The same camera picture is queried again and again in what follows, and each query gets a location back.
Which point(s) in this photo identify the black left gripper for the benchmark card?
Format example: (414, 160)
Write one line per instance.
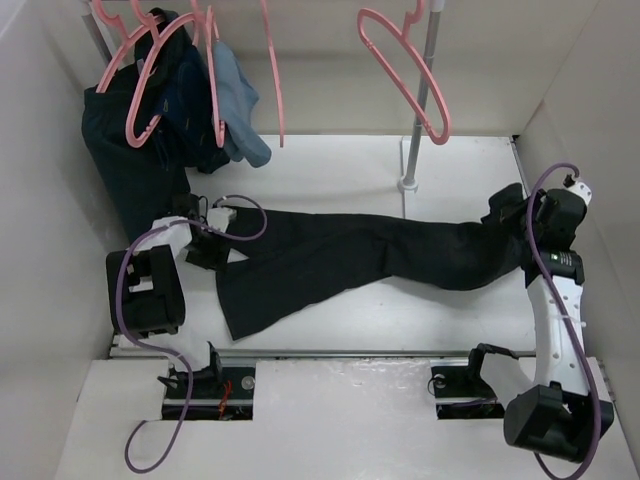
(215, 260)

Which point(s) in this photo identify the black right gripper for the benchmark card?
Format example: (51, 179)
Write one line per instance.
(509, 215)

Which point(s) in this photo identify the black trousers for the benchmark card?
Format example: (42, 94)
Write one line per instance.
(294, 260)

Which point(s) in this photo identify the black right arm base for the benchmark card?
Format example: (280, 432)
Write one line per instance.
(459, 391)

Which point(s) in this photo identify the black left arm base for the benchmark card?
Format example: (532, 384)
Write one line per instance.
(222, 391)

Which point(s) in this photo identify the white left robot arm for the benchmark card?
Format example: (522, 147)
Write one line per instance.
(146, 299)

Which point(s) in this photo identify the dark navy hanging trousers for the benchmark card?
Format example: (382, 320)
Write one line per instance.
(141, 182)

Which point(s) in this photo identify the grey rack pole right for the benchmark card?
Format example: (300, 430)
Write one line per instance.
(436, 8)

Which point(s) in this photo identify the grey rack pole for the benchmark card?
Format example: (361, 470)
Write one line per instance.
(436, 8)
(94, 31)

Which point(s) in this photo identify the light blue hanging garment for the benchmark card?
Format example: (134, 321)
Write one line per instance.
(236, 101)

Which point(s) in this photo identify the grey rack pole left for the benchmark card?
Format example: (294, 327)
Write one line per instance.
(94, 31)

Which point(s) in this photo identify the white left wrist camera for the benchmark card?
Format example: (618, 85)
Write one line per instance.
(220, 216)

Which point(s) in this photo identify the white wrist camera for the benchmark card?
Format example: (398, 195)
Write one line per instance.
(220, 216)
(576, 185)

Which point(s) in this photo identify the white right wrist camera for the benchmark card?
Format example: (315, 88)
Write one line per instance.
(576, 185)

